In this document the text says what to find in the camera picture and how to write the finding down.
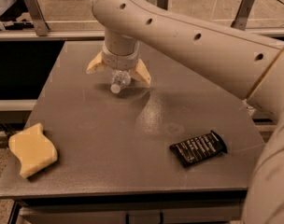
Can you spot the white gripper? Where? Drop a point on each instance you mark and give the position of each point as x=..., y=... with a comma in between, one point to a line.
x=120, y=61

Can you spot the clear plastic water bottle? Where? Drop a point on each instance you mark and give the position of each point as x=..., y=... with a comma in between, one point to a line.
x=120, y=80

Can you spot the yellow wavy sponge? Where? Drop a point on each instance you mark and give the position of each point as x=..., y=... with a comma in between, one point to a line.
x=33, y=149

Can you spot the black rxbar chocolate wrapper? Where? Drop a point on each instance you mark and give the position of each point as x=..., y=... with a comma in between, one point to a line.
x=200, y=148

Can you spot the dark clutter top left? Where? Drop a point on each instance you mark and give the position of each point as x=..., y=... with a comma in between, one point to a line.
x=10, y=10

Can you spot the grey table cabinet base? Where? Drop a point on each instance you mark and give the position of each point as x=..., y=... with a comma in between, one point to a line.
x=197, y=207

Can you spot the right metal bracket post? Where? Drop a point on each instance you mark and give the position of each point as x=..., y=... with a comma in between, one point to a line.
x=241, y=18

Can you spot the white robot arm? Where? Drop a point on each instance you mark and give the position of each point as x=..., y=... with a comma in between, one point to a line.
x=251, y=67

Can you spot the left metal bracket post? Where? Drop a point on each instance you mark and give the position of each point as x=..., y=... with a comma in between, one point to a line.
x=40, y=25

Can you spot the clear acrylic barrier panel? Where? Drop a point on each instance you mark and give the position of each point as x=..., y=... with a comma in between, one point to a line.
x=76, y=14

